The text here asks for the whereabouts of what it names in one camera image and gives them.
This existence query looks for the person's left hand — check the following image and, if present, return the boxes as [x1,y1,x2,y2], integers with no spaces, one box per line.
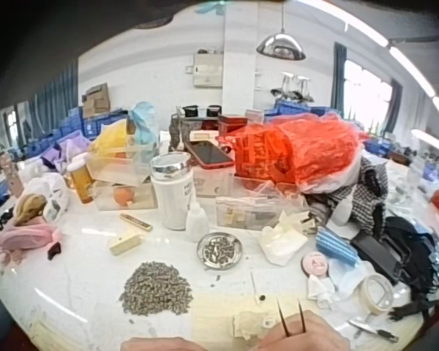
[120,336,193,351]

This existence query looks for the person's right hand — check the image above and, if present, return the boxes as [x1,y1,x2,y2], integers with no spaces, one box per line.
[255,309,353,351]

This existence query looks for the black tweezers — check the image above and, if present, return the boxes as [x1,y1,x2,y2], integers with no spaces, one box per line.
[275,297,307,338]

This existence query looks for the white plastic part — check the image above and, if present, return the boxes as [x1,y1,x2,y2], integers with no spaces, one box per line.
[231,309,276,341]

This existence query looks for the thin white stick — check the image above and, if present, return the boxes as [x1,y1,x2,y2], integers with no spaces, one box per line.
[249,270,261,305]

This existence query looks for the crumpled white paper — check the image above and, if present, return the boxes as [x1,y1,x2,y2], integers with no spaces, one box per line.
[306,273,338,310]

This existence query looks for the pale yellow work mat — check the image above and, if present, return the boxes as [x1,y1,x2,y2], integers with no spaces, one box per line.
[189,292,318,351]

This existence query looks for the round pink tin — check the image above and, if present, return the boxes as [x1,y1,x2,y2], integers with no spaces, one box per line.
[301,252,331,276]

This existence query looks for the cream masking tape roll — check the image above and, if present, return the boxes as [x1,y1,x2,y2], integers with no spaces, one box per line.
[359,273,395,316]

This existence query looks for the silver black cutting pliers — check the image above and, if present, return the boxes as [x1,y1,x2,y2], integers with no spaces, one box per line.
[348,317,400,344]

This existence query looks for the crumpled white tissue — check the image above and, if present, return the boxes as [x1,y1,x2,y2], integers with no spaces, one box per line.
[260,211,309,266]

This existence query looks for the blue striped packet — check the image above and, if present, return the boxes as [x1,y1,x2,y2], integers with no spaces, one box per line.
[315,227,360,268]

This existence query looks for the round metal dish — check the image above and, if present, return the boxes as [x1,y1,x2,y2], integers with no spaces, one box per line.
[196,231,244,271]

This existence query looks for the clear plastic box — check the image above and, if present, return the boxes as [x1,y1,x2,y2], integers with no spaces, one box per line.
[215,195,310,232]

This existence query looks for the pile of small grey parts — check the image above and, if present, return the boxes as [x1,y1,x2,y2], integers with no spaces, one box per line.
[118,260,194,317]

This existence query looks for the small white dropper bottle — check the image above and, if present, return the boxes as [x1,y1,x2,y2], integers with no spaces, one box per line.
[185,204,211,244]

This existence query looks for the black bag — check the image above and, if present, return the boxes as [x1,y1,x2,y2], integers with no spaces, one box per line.
[350,216,439,320]

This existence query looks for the white cardboard box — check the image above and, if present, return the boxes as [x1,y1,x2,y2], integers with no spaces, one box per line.
[191,165,236,199]

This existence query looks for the black white checkered cloth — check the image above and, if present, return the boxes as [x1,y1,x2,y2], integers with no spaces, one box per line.
[306,156,389,237]

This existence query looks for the white tumbler with silver lid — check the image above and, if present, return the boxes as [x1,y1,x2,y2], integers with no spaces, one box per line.
[149,152,194,232]

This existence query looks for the small cream box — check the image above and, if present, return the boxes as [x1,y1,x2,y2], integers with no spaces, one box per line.
[108,231,143,257]

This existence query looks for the black gold bar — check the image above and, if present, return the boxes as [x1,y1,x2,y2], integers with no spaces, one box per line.
[119,212,154,233]

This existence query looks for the red plastic bag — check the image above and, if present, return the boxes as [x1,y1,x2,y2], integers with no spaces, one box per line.
[218,112,364,195]

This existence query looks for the clear box with fruit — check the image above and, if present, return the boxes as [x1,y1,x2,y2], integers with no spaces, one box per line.
[92,178,159,212]

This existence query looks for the phone in red case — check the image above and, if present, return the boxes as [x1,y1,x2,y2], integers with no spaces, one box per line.
[184,140,236,170]

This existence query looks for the orange fruit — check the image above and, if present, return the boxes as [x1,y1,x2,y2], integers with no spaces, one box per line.
[113,185,136,206]

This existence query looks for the dark red box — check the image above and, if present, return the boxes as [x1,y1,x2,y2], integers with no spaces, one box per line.
[217,113,249,135]

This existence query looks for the dark figurine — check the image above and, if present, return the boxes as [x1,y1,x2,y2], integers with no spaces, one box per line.
[168,113,186,154]

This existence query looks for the small black clip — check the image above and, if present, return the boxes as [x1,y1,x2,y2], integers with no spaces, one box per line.
[47,242,64,261]

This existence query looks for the light blue plastic bag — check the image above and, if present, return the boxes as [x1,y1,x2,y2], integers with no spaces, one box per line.
[127,101,161,164]

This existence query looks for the orange pill bottle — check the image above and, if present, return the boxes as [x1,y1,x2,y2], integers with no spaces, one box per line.
[66,159,95,205]

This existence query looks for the yellow plastic bag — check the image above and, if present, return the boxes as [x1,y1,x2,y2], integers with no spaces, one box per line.
[87,120,136,162]

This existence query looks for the white plastic bag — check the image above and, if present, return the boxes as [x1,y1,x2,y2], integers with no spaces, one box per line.
[20,173,71,224]

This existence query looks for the pink cloth pouch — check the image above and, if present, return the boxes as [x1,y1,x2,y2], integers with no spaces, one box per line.
[0,222,65,265]

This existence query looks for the brown plush toy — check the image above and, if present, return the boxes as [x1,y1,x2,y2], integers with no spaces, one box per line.
[13,193,48,228]

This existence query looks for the purple plastic bag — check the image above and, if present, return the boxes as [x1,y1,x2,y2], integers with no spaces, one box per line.
[39,130,93,173]

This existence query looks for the silver pendant lamp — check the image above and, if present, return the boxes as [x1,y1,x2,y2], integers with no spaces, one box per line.
[255,0,307,62]

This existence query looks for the stack of blue crates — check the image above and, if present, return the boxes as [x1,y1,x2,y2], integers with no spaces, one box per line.
[21,106,129,162]

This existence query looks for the ceiling tube light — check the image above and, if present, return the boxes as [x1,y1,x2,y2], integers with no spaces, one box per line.
[314,0,439,125]

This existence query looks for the stacked cardboard boxes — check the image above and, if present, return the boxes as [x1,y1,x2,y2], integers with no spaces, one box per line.
[80,83,112,118]

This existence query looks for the grey wall cabinet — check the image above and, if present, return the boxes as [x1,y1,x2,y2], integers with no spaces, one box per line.
[192,52,225,89]

